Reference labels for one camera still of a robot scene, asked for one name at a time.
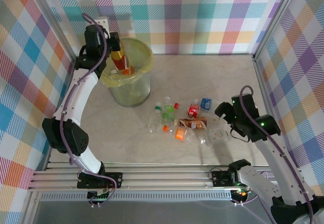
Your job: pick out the red and yellow carton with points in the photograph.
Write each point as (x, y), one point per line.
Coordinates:
(119, 58)

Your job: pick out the red label cola bottle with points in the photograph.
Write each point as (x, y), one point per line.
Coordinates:
(193, 110)

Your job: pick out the yellow plastic bin liner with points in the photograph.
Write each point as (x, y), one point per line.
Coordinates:
(114, 80)

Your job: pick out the pale orange label bottle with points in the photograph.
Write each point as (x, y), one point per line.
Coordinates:
(181, 133)

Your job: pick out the green label bottle white cap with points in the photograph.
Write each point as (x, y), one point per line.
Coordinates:
(167, 112)

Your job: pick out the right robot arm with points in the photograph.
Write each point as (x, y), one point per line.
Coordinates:
(278, 163)

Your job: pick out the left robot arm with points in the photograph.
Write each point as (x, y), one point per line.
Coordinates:
(76, 100)

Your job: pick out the blue label water bottle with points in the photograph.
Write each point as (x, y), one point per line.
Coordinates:
(205, 103)

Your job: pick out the clear square bottle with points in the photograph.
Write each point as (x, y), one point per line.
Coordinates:
(217, 134)

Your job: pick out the brown coffee drink bottle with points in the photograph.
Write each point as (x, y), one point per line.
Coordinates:
(192, 123)

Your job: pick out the clear bottle green neck band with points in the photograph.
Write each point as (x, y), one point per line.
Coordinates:
(155, 120)

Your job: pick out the orange connector circuit board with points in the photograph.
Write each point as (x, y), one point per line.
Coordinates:
(240, 193)

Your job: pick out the grey metal shelf panel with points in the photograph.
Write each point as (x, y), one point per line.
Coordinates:
(164, 214)

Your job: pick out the green terminal circuit board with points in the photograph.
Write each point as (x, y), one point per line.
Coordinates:
(98, 197)

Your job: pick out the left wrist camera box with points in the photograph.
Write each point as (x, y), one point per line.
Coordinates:
(103, 23)

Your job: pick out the aluminium frame side rail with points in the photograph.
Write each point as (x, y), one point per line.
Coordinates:
(263, 87)
(49, 157)

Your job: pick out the aluminium frame post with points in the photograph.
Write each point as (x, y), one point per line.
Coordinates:
(53, 21)
(274, 19)

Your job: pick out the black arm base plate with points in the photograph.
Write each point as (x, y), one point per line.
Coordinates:
(220, 179)
(116, 181)

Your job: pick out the aluminium mounting rail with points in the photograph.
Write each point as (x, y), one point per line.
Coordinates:
(164, 178)

